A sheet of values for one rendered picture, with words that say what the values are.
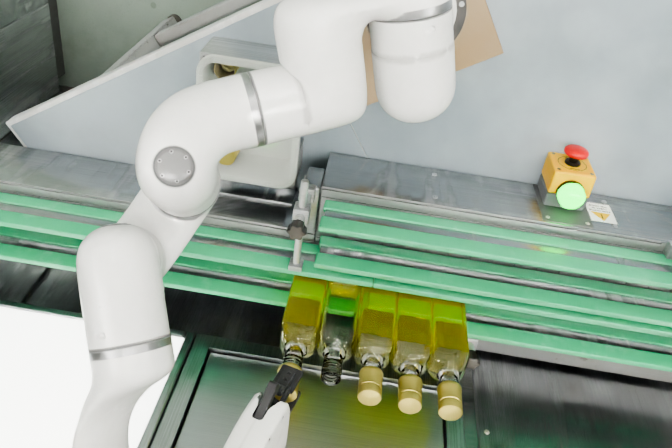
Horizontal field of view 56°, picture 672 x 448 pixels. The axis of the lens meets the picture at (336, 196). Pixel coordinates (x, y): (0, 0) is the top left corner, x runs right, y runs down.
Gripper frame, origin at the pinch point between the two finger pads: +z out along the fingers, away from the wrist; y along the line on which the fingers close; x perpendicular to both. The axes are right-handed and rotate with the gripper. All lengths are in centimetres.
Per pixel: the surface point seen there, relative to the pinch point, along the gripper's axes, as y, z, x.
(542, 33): 42, 48, -19
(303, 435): -12.6, 2.9, -2.5
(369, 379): 1.9, 5.3, -10.3
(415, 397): 1.6, 5.5, -17.1
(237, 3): 22, 86, 55
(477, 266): 6.2, 32.7, -19.7
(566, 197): 19, 40, -30
